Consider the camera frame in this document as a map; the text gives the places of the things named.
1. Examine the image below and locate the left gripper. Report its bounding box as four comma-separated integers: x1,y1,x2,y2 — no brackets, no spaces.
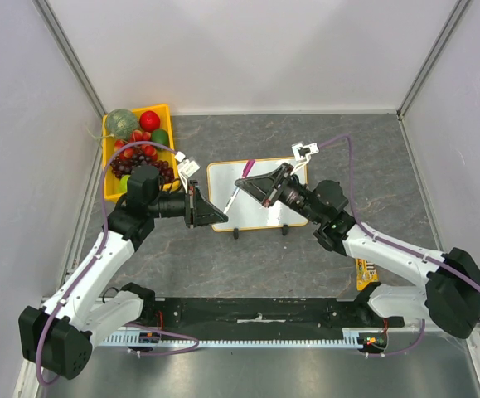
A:
148,180,227,228

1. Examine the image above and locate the pink capped whiteboard marker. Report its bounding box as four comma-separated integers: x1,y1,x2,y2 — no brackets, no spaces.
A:
223,159,255,214

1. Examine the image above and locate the yellow framed whiteboard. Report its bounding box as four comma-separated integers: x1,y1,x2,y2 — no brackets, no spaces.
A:
206,157,308,235

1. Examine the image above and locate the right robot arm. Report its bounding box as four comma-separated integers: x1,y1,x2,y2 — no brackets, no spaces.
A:
235,163,480,339

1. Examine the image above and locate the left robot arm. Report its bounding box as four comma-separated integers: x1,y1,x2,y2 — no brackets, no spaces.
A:
18,160,228,386

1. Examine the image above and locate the light green apple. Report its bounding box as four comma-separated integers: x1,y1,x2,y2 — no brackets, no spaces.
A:
118,175,130,194

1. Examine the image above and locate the dark green lime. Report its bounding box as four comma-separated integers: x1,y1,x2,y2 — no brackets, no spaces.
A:
151,129,170,147

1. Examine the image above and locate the purple grape bunch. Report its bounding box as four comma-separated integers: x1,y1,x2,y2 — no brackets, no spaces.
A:
110,148,175,183

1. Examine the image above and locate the red apple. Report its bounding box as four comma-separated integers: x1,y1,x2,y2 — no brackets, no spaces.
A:
139,110,161,132

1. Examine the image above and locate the green melon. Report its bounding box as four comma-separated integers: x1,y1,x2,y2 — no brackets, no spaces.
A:
104,109,140,141

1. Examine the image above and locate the yellow candy packet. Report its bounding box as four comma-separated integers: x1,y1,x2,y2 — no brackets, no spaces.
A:
355,259,379,291

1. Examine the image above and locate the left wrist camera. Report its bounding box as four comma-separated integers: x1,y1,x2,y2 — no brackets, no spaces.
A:
175,151,200,192

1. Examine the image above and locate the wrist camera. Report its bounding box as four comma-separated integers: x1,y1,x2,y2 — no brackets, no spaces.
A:
292,142,319,174
175,151,200,192

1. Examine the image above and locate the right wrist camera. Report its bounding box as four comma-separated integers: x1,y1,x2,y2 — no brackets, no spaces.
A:
292,142,319,174

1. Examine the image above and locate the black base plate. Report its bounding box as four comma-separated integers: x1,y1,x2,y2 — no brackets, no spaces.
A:
138,298,405,341

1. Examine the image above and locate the white cable duct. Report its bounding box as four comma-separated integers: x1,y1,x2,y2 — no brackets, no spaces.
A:
100,328,385,349

